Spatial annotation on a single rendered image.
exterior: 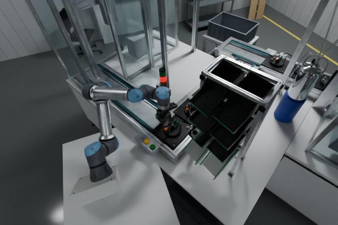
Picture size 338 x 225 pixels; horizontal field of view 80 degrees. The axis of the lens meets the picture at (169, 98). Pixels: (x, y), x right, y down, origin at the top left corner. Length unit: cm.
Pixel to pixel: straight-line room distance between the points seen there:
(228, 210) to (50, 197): 197
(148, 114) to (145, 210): 76
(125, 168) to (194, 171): 52
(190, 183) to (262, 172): 53
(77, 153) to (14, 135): 182
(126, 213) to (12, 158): 211
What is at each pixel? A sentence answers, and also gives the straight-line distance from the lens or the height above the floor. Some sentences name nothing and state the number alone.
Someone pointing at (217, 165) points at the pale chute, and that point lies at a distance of 144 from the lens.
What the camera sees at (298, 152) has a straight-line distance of 190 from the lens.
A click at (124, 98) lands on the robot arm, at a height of 149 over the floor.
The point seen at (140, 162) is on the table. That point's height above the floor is 86.
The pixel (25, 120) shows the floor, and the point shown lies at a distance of 365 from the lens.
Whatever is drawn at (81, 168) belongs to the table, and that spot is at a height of 86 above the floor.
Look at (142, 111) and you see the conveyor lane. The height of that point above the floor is 92.
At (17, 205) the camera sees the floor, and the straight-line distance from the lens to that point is 298.
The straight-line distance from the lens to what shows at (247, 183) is 164.
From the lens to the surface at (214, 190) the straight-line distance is 157.
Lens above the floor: 234
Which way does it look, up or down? 48 degrees down
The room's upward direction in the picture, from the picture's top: 3 degrees counter-clockwise
